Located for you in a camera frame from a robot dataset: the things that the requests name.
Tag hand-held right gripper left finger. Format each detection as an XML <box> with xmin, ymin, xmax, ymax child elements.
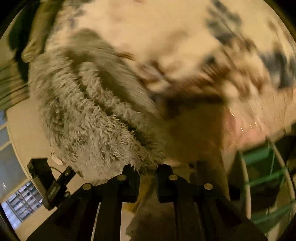
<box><xmin>26</xmin><ymin>164</ymin><xmax>141</xmax><ymax>241</ymax></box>

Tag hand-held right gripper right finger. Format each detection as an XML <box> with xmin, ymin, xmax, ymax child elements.
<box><xmin>155</xmin><ymin>164</ymin><xmax>269</xmax><ymax>241</ymax></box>

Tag grey fluffy pants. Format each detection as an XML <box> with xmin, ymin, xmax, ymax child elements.
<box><xmin>29</xmin><ymin>29</ymin><xmax>173</xmax><ymax>180</ymax></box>

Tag black electronic device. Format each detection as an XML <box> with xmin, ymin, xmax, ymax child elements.
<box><xmin>27</xmin><ymin>158</ymin><xmax>77</xmax><ymax>211</ymax></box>

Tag pink patterned bedsheet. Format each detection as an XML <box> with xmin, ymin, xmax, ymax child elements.
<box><xmin>162</xmin><ymin>88</ymin><xmax>296</xmax><ymax>186</ymax></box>

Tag floral fleece blanket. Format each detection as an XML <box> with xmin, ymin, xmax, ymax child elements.
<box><xmin>44</xmin><ymin>0</ymin><xmax>296</xmax><ymax>130</ymax></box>

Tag olive green cloth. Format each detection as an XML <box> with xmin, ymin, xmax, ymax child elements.
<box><xmin>8</xmin><ymin>0</ymin><xmax>64</xmax><ymax>63</ymax></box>

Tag green wire laundry basket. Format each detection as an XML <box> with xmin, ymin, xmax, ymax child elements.
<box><xmin>236</xmin><ymin>137</ymin><xmax>296</xmax><ymax>234</ymax></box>

